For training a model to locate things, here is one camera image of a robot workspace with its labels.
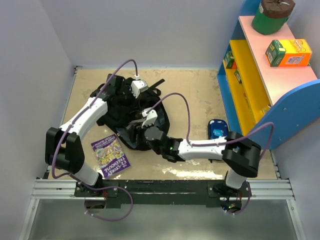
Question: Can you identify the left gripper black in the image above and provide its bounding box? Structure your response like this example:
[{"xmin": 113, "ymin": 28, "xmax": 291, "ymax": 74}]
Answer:
[{"xmin": 116, "ymin": 86, "xmax": 142, "ymax": 114}]

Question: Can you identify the black student backpack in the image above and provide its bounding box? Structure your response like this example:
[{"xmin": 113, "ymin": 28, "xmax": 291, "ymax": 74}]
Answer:
[{"xmin": 96, "ymin": 75, "xmax": 165, "ymax": 151}]

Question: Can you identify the purple 52-storey treehouse book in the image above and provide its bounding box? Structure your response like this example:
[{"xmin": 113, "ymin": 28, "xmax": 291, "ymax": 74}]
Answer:
[{"xmin": 91, "ymin": 134, "xmax": 131, "ymax": 179}]

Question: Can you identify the blue pencil case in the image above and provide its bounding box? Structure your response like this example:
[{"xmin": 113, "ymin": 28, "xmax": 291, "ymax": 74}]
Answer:
[{"xmin": 207, "ymin": 119, "xmax": 229, "ymax": 140}]

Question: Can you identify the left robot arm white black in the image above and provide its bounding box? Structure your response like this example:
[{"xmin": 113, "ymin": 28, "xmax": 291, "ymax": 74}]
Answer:
[{"xmin": 45, "ymin": 74, "xmax": 125, "ymax": 196}]

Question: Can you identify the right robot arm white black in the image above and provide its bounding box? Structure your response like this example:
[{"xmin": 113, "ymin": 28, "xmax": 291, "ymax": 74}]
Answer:
[{"xmin": 144, "ymin": 126, "xmax": 261, "ymax": 197}]

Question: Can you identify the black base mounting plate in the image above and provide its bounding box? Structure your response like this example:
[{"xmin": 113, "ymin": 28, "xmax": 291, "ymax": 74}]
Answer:
[{"xmin": 74, "ymin": 180, "xmax": 252, "ymax": 212}]

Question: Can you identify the small green box lower shelf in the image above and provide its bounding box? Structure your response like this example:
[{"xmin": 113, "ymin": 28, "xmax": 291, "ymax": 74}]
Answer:
[{"xmin": 234, "ymin": 69, "xmax": 242, "ymax": 84}]

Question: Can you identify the small green box shelf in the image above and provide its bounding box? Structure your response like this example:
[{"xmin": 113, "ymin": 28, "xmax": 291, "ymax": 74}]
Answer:
[
  {"xmin": 234, "ymin": 69, "xmax": 242, "ymax": 84},
  {"xmin": 224, "ymin": 50, "xmax": 237, "ymax": 70}
]

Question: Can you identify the colourful wooden shelf unit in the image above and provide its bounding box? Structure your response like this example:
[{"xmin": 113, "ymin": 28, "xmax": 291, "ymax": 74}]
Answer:
[{"xmin": 217, "ymin": 0, "xmax": 320, "ymax": 150}]

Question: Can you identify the small green box upper shelf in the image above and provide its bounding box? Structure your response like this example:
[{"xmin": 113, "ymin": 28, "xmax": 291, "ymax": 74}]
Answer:
[{"xmin": 224, "ymin": 50, "xmax": 237, "ymax": 70}]

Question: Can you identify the orange green crayon box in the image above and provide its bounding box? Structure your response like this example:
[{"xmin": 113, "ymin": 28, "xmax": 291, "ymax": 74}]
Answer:
[{"xmin": 265, "ymin": 39, "xmax": 313, "ymax": 67}]

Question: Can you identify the green brown cylinder container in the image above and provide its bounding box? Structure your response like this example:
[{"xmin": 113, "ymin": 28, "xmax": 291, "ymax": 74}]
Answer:
[{"xmin": 251, "ymin": 0, "xmax": 296, "ymax": 35}]

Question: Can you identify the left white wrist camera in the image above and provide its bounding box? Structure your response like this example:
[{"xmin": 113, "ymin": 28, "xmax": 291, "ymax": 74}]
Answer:
[{"xmin": 130, "ymin": 80, "xmax": 149, "ymax": 99}]

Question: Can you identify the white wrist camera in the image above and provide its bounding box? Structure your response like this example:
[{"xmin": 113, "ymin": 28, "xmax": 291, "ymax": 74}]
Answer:
[
  {"xmin": 141, "ymin": 108, "xmax": 158, "ymax": 128},
  {"xmin": 130, "ymin": 80, "xmax": 149, "ymax": 99}
]

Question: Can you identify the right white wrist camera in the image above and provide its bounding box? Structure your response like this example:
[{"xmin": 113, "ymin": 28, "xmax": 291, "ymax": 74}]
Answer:
[{"xmin": 141, "ymin": 108, "xmax": 158, "ymax": 128}]

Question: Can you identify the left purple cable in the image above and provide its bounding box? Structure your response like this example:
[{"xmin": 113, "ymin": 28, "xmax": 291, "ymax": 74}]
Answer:
[{"xmin": 51, "ymin": 58, "xmax": 141, "ymax": 221}]

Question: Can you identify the purple cable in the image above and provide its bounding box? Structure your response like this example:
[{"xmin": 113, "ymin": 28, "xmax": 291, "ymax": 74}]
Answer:
[
  {"xmin": 51, "ymin": 58, "xmax": 141, "ymax": 221},
  {"xmin": 146, "ymin": 92, "xmax": 275, "ymax": 215}
]

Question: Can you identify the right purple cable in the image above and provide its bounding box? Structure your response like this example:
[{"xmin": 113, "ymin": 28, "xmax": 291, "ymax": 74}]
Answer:
[{"xmin": 146, "ymin": 92, "xmax": 275, "ymax": 215}]

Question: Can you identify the aluminium rail frame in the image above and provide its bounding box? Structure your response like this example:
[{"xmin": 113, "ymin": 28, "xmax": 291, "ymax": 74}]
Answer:
[{"xmin": 20, "ymin": 67, "xmax": 300, "ymax": 240}]

